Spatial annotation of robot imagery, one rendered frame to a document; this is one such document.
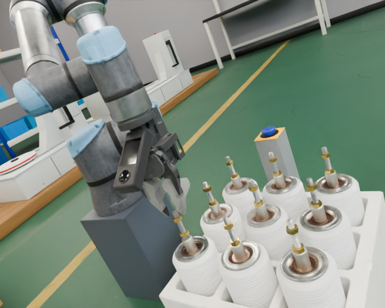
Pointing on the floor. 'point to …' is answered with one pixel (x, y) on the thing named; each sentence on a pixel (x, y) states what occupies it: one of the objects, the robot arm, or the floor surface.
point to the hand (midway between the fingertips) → (172, 212)
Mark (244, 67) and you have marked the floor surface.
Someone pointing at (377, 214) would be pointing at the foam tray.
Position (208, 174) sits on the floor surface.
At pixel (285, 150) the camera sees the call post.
